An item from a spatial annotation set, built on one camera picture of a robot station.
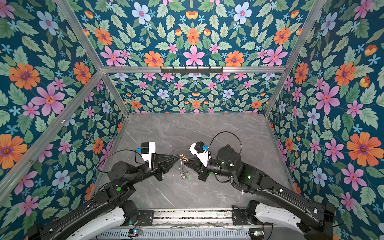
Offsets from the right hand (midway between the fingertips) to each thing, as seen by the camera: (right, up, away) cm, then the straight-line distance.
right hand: (186, 161), depth 58 cm
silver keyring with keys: (-1, -4, -1) cm, 4 cm away
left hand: (-2, +3, -6) cm, 7 cm away
